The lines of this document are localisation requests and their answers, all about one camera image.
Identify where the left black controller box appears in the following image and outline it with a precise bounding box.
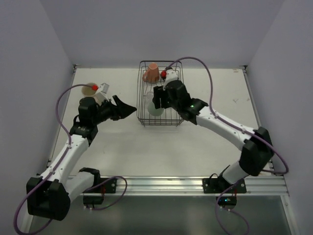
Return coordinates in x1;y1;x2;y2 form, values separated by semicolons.
83;196;104;207

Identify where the small clear glass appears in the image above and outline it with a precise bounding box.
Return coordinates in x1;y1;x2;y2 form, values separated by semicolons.
145;91;154;106

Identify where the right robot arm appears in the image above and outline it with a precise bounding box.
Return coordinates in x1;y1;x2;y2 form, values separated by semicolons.
153;80;274;188

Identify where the black wire dish rack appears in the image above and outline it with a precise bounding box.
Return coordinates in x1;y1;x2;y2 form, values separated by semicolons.
136;60;183;126

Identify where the black mug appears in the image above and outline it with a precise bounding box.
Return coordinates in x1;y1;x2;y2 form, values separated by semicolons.
160;70;168;81

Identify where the pink mug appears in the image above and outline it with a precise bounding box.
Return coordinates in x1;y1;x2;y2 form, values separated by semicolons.
142;63;159;83

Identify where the aluminium rail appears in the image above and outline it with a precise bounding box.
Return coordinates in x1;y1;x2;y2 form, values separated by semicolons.
29;174;289;196

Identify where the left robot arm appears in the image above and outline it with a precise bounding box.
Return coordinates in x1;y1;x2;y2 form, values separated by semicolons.
26;95;136;221

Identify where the black controller box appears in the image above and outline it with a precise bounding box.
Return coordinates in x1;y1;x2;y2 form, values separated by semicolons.
216;196;237;208
83;196;104;207

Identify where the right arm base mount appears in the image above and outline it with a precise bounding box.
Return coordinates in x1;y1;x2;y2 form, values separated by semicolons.
202;173;247;194

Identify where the green plastic cup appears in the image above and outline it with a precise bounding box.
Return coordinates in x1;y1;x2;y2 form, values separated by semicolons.
147;102;164;117

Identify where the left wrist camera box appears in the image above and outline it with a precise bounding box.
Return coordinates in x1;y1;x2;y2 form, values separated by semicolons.
94;83;110;103

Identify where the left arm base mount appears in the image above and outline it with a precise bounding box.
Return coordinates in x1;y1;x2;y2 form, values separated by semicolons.
94;178;117;194

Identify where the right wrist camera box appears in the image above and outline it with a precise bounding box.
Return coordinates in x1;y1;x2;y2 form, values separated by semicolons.
163;67;179;87

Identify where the cream floral mug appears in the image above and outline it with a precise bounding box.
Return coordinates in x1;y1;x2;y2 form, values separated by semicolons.
81;82;100;104

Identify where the right black controller box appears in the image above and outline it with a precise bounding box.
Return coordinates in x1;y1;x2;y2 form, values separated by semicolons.
216;196;237;208

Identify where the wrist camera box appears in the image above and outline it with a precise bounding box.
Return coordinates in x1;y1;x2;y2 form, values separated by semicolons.
163;67;179;87
94;83;110;103

